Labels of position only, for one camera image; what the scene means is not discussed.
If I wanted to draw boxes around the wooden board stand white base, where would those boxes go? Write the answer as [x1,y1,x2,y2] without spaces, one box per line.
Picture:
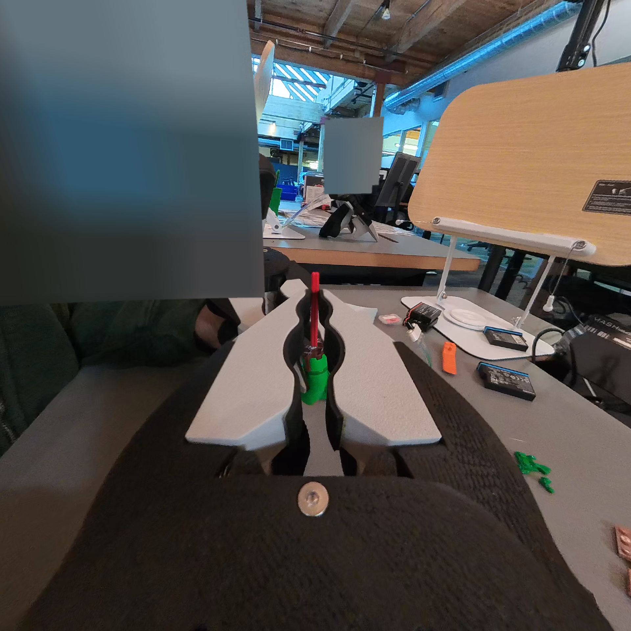
[400,63,631,359]

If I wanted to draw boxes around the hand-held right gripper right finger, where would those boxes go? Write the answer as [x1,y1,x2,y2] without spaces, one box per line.
[315,288,443,476]

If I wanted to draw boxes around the small green lego leaf pieces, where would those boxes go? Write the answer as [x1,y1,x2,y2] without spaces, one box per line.
[514,451,555,494]

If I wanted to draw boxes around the black cardboard box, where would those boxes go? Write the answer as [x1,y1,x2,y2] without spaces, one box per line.
[567,313,631,415]

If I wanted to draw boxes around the black white spare gripper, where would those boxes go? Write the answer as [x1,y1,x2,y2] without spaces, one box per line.
[319,199,379,242]

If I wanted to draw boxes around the person's left hand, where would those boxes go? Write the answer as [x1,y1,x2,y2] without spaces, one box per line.
[194,298,242,352]

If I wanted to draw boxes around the person's left forearm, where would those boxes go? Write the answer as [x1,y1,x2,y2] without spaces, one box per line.
[0,300,218,456]

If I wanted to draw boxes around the black battery blue edge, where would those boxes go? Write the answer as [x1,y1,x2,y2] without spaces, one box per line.
[483,325,529,352]
[477,361,537,401]

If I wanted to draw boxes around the black battery red label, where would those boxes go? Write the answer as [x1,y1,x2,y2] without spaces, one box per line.
[404,302,443,332]

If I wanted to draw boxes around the black cable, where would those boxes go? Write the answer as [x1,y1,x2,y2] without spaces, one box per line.
[535,328,565,363]

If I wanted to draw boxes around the blue ventilation duct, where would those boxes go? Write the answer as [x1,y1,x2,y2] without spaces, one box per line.
[384,0,597,111]

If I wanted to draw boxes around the background wooden board stand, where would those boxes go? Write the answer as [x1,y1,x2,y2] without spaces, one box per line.
[253,39,306,241]

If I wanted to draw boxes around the green lego stem brown top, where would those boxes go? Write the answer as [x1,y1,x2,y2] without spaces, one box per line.
[298,340,330,406]

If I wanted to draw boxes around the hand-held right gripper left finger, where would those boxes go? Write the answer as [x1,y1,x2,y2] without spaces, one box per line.
[185,288,316,476]

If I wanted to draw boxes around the black office chair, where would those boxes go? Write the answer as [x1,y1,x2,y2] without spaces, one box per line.
[375,152,422,225]

